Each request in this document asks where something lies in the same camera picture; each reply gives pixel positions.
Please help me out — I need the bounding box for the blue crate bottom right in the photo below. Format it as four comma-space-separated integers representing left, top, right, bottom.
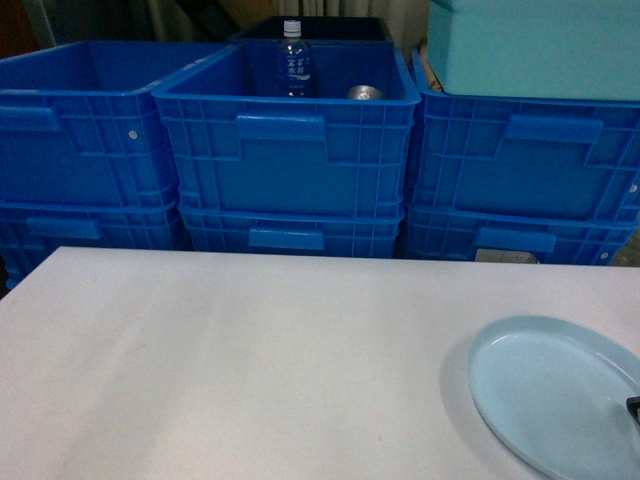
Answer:
402, 205, 638, 265

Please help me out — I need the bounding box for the blue crate top middle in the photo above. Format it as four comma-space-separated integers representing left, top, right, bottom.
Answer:
153, 40, 419, 218

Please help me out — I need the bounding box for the blue crate top right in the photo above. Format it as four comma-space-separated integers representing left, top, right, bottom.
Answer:
405, 49, 639, 223

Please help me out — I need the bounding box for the black box behind crates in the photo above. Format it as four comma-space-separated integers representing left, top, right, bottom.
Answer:
229, 16, 394, 44

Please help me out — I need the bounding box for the blue crate bottom middle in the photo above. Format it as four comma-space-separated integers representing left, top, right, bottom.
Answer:
179, 206, 403, 258

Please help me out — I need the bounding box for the blue crate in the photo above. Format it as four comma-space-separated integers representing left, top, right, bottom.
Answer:
153, 40, 419, 218
405, 49, 639, 223
1, 41, 222, 208
179, 206, 403, 258
402, 205, 638, 265
1, 202, 192, 289

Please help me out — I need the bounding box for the blue crate bottom left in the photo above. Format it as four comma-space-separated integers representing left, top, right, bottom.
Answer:
1, 202, 192, 289

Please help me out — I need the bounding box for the blue crate top left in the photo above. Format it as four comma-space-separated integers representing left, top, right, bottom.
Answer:
1, 41, 222, 208

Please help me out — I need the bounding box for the silver metal can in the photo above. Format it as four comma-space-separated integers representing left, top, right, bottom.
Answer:
347, 85, 386, 101

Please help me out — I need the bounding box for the light blue round plate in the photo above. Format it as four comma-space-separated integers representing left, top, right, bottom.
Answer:
467, 316, 639, 479

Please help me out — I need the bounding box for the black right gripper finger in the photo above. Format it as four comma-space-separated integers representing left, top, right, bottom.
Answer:
626, 396, 640, 424

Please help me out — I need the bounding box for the clear water bottle blue label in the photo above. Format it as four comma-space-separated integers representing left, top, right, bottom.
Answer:
277, 20, 313, 98

